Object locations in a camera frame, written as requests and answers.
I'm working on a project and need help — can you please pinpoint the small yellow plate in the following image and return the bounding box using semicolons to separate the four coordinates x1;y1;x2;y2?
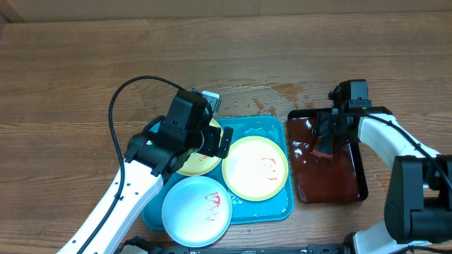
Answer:
175;118;225;177

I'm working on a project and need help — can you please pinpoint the large yellow plate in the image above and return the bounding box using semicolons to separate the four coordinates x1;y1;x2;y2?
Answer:
222;136;289;202

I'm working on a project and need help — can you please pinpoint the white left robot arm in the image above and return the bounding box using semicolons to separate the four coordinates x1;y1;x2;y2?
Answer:
60;90;233;253

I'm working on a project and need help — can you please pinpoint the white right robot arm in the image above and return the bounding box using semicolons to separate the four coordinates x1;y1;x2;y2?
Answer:
312;101;451;253

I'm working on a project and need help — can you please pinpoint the dark red water tray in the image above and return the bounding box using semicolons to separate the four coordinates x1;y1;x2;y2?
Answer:
287;109;369;204

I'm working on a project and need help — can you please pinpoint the teal plastic tray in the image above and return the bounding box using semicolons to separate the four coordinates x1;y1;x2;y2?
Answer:
141;115;295;231

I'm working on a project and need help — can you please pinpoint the light blue plate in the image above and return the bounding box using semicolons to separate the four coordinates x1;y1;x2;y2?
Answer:
162;176;232;248

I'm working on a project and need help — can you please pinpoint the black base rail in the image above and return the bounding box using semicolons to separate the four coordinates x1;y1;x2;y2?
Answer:
114;236;353;254

